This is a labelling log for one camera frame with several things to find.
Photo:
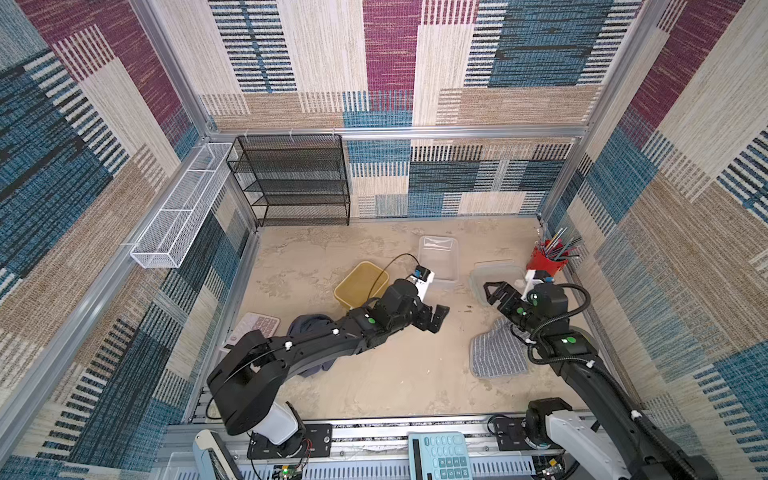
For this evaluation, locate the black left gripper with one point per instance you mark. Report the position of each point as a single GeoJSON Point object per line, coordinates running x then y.
{"type": "Point", "coordinates": [426, 315]}

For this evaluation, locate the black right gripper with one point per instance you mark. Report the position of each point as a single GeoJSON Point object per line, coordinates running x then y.
{"type": "Point", "coordinates": [507, 300]}

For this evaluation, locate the translucent lunch box lid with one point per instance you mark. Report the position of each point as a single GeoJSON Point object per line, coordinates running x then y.
{"type": "Point", "coordinates": [492, 272]}

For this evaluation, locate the grey striped cloth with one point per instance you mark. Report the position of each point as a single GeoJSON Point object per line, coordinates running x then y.
{"type": "Point", "coordinates": [497, 353]}

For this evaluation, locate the translucent white lunch box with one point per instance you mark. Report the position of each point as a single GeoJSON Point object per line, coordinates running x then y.
{"type": "Point", "coordinates": [440, 255]}

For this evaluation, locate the yellow lunch box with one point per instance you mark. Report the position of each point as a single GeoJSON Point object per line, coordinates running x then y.
{"type": "Point", "coordinates": [365, 281]}

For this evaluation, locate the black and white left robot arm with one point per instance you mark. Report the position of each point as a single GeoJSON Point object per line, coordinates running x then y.
{"type": "Point", "coordinates": [245, 383]}

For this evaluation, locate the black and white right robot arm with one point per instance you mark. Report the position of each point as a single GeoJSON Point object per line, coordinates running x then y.
{"type": "Point", "coordinates": [634, 448]}

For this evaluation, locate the red pen holder cup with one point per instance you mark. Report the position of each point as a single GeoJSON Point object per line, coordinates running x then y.
{"type": "Point", "coordinates": [540, 261]}

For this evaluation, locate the pens in red cup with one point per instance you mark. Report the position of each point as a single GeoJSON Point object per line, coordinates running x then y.
{"type": "Point", "coordinates": [564, 245]}

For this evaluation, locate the dark blue cloth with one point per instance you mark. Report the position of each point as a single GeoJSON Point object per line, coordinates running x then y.
{"type": "Point", "coordinates": [315, 326]}

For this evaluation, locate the teal calculator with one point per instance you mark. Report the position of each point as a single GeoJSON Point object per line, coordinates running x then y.
{"type": "Point", "coordinates": [438, 456]}

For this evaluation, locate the pink calculator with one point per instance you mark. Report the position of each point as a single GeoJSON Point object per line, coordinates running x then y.
{"type": "Point", "coordinates": [266, 325]}

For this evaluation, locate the white handheld device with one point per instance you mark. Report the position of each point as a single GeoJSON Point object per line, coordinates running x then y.
{"type": "Point", "coordinates": [213, 460]}

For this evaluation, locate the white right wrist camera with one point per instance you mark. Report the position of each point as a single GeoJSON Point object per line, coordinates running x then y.
{"type": "Point", "coordinates": [533, 278]}

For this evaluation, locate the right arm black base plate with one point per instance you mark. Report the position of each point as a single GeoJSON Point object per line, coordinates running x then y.
{"type": "Point", "coordinates": [510, 434]}

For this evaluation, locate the aluminium front rail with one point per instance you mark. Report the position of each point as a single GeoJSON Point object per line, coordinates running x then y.
{"type": "Point", "coordinates": [351, 439]}

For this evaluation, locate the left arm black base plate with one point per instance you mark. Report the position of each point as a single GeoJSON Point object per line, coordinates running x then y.
{"type": "Point", "coordinates": [312, 440]}

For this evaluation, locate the black wire mesh shelf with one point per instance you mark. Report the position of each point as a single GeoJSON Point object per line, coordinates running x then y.
{"type": "Point", "coordinates": [293, 180]}

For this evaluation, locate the white wire mesh basket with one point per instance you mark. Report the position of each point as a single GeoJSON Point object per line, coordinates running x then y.
{"type": "Point", "coordinates": [166, 241]}

